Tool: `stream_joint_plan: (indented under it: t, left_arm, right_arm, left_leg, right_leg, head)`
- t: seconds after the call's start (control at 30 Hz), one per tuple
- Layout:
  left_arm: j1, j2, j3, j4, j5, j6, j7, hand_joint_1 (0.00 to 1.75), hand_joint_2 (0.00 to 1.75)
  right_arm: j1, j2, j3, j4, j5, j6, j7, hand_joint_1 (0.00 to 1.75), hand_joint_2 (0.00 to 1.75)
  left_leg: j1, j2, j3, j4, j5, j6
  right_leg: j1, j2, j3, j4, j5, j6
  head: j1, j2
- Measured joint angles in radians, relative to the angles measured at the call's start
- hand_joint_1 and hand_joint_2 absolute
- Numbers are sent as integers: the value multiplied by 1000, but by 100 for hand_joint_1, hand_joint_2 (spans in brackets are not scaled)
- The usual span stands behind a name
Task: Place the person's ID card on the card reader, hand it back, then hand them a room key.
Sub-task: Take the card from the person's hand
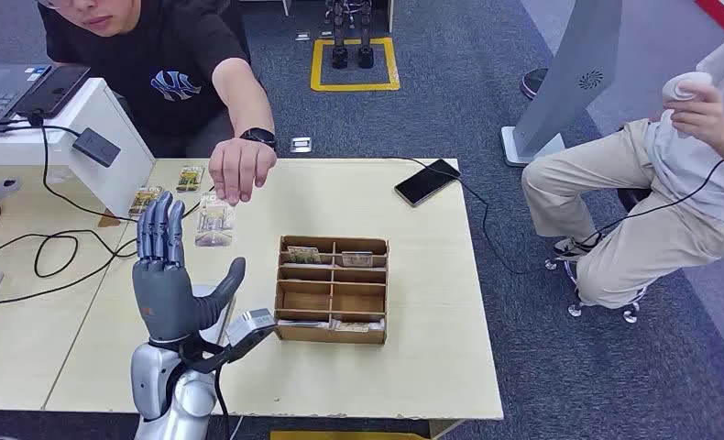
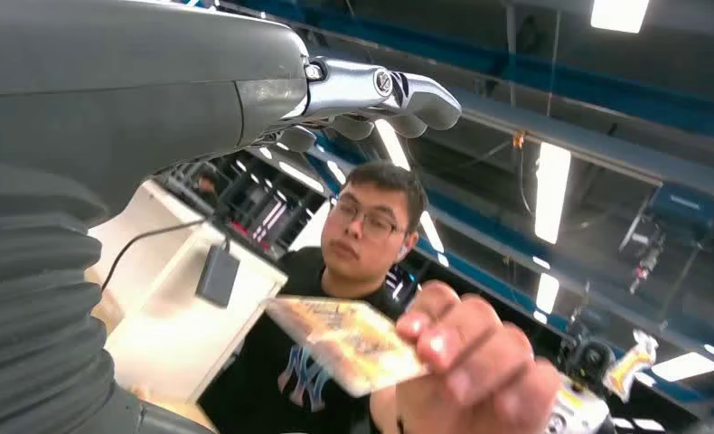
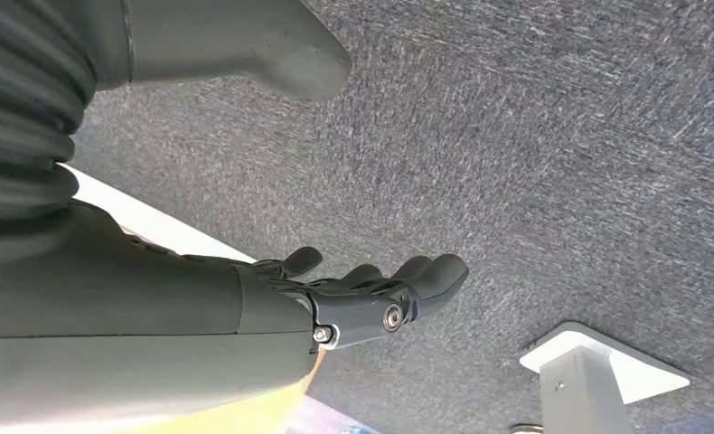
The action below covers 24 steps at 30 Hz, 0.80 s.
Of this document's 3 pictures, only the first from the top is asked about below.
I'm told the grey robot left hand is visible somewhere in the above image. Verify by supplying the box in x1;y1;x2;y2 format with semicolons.
131;190;247;347

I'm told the person's left hand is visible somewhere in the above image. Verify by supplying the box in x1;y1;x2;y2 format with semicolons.
208;137;279;208
662;82;724;147

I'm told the white handheld controller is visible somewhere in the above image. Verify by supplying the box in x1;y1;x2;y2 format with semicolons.
661;71;714;104

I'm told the wooden organizer box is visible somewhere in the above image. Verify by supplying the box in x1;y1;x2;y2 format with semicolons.
273;235;391;347

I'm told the person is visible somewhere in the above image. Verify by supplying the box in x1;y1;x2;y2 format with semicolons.
36;0;279;208
521;24;724;311

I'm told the black wristwatch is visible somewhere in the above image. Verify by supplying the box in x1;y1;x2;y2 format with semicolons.
239;127;278;151

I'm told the red floor strip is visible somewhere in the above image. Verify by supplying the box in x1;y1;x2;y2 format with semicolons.
694;0;724;36

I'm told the stool with casters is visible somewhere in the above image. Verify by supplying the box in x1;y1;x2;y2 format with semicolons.
543;186;653;325

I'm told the yellow floor tape square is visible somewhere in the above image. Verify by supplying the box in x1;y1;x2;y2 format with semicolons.
310;37;400;94

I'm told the grey kiosk stand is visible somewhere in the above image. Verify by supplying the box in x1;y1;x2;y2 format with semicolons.
499;0;624;168

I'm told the small black box device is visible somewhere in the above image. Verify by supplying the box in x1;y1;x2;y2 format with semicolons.
71;127;122;169

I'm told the white desk riser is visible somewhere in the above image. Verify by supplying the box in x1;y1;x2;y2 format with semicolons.
0;77;157;218

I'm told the black round base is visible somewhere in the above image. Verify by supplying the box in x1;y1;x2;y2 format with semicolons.
520;68;550;102

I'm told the black smartphone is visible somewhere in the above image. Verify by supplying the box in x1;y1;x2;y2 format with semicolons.
393;159;462;208
13;64;91;119

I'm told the yellow floor tape strip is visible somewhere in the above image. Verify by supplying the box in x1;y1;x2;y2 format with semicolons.
270;429;431;440

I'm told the black camera bracket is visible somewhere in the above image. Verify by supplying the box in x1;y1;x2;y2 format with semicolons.
176;339;260;375

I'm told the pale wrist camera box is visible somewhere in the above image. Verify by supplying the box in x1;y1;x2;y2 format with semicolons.
225;308;278;348

